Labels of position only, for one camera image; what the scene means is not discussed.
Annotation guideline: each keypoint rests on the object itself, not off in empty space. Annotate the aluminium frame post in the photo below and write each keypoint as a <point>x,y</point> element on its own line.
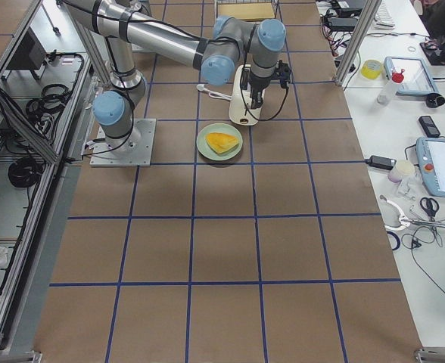
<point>365,20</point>

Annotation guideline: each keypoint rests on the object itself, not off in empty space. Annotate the teach pendant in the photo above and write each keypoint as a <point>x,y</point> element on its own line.
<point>430,154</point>
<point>417,81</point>

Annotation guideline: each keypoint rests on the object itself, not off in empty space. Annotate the teach pendant near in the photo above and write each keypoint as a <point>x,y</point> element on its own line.
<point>430,154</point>

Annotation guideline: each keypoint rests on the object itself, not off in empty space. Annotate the wire basket with wooden shelf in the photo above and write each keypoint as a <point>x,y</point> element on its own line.
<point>249,10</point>

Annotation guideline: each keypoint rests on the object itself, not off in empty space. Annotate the black power adapter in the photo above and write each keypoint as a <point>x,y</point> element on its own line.
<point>380,162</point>

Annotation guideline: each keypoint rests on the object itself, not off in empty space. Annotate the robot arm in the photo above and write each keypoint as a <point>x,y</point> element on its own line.
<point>257,44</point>

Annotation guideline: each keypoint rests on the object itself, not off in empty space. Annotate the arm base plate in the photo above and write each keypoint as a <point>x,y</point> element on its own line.
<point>136,151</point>

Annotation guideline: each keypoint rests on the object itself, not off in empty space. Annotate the yellow tape roll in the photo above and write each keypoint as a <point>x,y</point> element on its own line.
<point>371,69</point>

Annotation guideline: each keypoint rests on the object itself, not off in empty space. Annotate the clear bottle red cap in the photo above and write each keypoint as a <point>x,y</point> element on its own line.
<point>389,91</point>

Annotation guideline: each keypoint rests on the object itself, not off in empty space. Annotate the teach pendant far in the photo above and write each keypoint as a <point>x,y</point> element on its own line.
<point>417,81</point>

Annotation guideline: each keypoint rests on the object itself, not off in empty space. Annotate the black scissors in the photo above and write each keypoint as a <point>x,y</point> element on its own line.
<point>430,206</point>

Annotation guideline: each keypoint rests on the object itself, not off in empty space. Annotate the white two-slot toaster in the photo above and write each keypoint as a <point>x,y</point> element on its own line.
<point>240,111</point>

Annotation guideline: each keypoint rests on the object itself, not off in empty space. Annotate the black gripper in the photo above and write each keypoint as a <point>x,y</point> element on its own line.
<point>259,83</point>

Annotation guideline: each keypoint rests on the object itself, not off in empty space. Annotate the toasted bread on plate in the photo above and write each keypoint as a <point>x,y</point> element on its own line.
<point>221,143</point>

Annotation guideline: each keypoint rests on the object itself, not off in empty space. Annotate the light green plate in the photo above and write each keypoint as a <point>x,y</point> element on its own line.
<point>205,150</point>

